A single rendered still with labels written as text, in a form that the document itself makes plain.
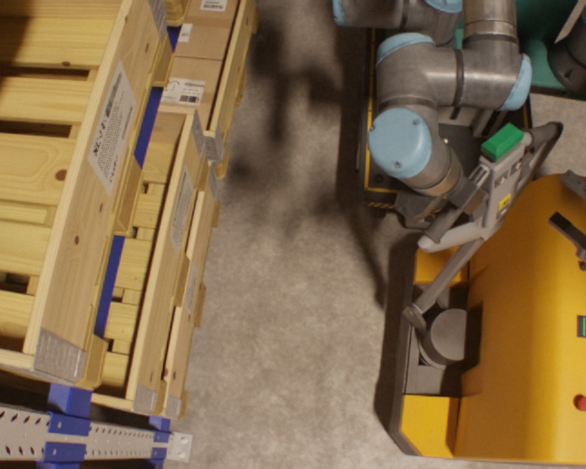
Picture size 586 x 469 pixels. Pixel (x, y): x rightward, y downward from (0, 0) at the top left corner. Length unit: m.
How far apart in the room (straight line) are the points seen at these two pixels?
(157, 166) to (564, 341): 1.24
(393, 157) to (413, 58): 0.16
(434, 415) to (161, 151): 1.21
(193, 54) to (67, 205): 1.47
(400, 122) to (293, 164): 1.80
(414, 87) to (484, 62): 0.12
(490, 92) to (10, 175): 0.91
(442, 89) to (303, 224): 1.68
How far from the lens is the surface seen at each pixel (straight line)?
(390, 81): 0.90
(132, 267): 1.73
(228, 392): 2.39
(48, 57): 1.41
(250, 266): 2.48
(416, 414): 2.07
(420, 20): 1.56
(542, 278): 1.71
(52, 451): 1.23
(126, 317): 1.70
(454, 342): 2.02
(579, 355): 1.66
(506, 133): 1.15
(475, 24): 0.97
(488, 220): 1.28
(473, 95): 0.93
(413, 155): 0.84
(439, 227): 1.15
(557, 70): 1.82
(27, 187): 1.26
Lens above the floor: 2.36
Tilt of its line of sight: 70 degrees down
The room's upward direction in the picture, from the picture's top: 1 degrees counter-clockwise
